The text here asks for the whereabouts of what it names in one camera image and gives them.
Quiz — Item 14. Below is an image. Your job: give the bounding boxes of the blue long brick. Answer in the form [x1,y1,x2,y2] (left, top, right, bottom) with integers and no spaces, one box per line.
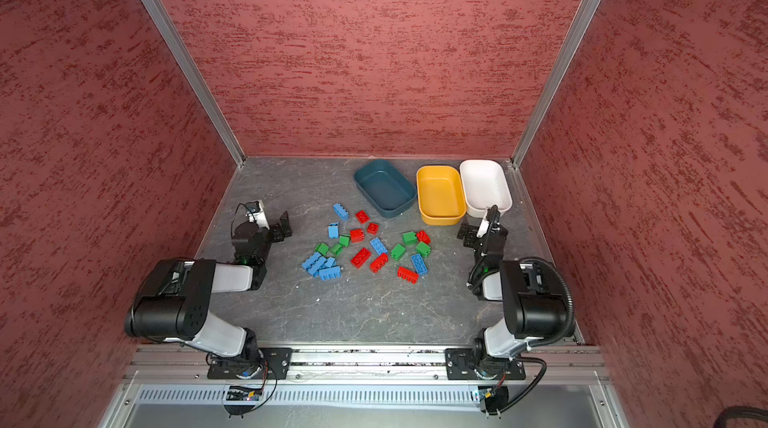
[302,252,323,271]
[306,256,335,278]
[410,254,428,276]
[370,237,388,256]
[317,266,342,281]

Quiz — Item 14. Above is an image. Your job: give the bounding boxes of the red long brick bottom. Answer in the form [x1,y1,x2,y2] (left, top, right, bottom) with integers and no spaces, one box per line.
[397,267,419,284]

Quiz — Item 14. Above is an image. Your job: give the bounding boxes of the red long brick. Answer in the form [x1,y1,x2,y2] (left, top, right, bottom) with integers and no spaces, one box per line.
[350,248,371,269]
[369,253,389,274]
[397,267,419,284]

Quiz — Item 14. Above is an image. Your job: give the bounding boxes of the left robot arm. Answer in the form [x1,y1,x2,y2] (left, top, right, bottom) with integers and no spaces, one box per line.
[124,203,293,365]

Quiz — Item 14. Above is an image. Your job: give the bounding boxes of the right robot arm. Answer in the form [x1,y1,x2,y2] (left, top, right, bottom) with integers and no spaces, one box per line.
[457,222,575,364]

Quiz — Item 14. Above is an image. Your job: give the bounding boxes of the yellow plastic bin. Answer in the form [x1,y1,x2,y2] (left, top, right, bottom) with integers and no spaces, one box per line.
[416,165,466,226]

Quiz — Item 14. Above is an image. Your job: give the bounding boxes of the white plastic bin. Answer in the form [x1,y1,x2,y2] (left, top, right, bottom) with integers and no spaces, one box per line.
[459,160,513,218]

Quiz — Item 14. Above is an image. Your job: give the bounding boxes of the small blue brick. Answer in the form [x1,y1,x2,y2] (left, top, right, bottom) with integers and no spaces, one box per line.
[328,223,339,239]

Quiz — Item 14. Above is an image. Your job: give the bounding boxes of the blue brick near teal bin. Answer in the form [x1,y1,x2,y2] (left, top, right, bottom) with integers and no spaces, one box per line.
[333,203,349,221]

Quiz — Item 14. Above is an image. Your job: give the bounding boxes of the red square brick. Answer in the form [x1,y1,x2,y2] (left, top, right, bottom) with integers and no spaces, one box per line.
[349,229,365,243]

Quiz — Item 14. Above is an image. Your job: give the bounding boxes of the teal plastic bin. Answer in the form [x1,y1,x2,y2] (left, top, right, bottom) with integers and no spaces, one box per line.
[353,159,417,219]

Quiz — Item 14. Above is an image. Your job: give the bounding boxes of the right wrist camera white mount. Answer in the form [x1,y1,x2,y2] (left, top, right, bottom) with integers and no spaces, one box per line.
[476,205,500,238]

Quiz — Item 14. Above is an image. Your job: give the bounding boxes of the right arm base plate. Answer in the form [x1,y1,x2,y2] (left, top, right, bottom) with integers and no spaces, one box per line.
[444,348,526,381]

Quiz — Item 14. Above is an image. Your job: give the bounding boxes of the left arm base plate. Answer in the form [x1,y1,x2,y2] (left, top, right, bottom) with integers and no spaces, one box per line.
[206,347,294,382]

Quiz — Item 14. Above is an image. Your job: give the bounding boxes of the perforated metal rail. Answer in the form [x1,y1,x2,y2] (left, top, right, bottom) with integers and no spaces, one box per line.
[134,384,480,411]

